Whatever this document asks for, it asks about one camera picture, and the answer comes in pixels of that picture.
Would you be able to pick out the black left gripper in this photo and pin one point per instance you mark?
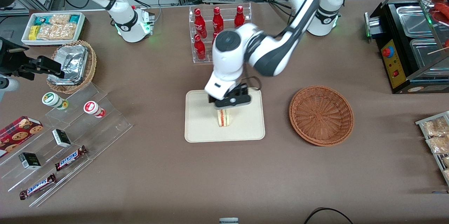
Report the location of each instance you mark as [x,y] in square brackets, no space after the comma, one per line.
[240,91]

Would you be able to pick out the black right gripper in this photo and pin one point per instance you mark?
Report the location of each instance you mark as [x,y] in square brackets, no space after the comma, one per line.
[10,59]

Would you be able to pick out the triangular sandwich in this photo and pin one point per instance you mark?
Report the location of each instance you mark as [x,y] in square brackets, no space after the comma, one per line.
[224,118]

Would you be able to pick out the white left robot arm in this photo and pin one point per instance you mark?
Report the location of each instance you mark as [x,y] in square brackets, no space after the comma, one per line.
[273,52]

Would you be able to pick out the cream plastic tray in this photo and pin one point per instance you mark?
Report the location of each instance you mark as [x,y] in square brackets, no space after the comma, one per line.
[245,125]

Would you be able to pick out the small brown wicker basket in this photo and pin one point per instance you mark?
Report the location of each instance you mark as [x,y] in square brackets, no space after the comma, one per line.
[92,66]

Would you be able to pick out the large brown wicker basket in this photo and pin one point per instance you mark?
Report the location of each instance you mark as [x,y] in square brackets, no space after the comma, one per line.
[321,115]

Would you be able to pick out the silver foil packet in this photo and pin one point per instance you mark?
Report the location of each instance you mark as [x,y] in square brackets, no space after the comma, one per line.
[68,76]
[72,57]

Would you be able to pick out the green lid yogurt cup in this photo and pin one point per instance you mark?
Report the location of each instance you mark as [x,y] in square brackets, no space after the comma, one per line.
[52,99]

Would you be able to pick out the yellow snack packet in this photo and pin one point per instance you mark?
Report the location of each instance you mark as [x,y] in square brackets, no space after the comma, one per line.
[33,33]

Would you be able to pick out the large clear cracker bag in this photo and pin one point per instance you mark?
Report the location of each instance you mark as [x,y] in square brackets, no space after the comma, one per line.
[58,32]

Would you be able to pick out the teal snack packet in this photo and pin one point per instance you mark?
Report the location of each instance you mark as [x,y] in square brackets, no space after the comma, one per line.
[74,18]
[42,20]

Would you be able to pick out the small clear cracker bag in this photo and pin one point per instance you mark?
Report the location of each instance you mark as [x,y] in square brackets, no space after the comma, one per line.
[60,18]

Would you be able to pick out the red cola bottle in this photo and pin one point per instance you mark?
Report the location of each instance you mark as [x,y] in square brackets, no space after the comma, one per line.
[218,20]
[199,48]
[239,17]
[200,24]
[214,38]

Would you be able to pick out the white snack bin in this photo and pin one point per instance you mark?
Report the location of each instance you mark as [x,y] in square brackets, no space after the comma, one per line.
[82,27]

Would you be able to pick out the red cookie box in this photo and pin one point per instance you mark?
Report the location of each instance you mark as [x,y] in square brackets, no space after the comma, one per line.
[17,132]

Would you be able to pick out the red lid yogurt cup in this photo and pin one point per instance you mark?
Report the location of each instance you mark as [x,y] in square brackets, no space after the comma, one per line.
[93,108]

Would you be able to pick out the small black carton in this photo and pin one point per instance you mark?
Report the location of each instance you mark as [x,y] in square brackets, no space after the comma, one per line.
[61,138]
[29,160]

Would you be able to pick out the clear acrylic bottle rack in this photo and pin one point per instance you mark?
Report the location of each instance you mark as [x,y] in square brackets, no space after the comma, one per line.
[191,34]

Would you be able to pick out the clear acrylic step display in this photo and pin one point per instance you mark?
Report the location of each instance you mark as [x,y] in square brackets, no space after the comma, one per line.
[105,129]

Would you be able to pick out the snickers chocolate bar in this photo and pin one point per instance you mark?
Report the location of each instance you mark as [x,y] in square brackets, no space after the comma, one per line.
[70,158]
[38,186]

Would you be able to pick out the black hot food warmer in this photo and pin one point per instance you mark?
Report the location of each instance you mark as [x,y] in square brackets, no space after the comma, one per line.
[396,73]

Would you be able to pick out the steel warmer pan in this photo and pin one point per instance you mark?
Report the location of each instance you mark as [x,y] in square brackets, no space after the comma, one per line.
[414,22]
[426,57]

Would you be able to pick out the clear nut snack bag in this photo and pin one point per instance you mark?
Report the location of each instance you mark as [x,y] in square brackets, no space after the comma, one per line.
[435,127]
[447,174]
[446,161]
[438,144]

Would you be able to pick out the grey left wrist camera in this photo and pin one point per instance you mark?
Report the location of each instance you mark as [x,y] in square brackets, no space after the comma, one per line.
[233,102]

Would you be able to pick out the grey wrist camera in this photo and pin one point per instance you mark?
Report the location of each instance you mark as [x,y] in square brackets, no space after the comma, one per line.
[233,102]
[7,85]

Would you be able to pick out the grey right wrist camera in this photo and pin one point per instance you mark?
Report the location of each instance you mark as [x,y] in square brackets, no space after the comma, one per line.
[7,85]

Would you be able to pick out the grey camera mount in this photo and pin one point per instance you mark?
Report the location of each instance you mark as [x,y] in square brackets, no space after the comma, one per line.
[228,221]

